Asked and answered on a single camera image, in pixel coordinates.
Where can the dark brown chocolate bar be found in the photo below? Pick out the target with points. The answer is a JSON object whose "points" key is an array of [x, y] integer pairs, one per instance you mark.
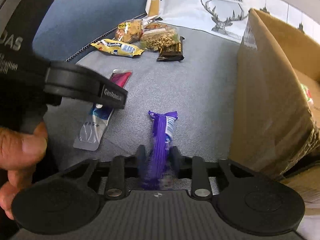
{"points": [[172, 53]]}

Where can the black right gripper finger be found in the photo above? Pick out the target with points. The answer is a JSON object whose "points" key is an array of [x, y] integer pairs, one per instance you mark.
{"points": [[78, 82], [121, 168], [193, 168]]}

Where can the brown cardboard box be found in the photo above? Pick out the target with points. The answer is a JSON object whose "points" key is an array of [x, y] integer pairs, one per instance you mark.
{"points": [[276, 112]]}

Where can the blue sofa armrest cushion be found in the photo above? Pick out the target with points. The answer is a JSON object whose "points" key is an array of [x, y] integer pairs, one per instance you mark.
{"points": [[70, 26]]}

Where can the person's left hand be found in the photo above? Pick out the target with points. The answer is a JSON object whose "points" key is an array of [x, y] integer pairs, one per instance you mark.
{"points": [[19, 155]]}

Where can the clear bag of nuts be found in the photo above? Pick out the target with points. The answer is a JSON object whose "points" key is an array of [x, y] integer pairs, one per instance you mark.
{"points": [[158, 35]]}

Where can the clear bag of crackers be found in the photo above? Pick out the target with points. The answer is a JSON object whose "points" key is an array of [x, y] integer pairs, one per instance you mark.
{"points": [[129, 31]]}

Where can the red pink snack packet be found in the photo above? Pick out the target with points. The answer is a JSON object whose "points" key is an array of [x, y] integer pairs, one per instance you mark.
{"points": [[120, 77]]}

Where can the yellow snack bar wrapper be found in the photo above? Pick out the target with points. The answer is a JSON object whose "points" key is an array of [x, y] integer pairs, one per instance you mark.
{"points": [[119, 48]]}

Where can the purple chocolate bar wrapper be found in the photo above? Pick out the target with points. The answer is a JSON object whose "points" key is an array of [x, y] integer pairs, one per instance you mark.
{"points": [[162, 132]]}

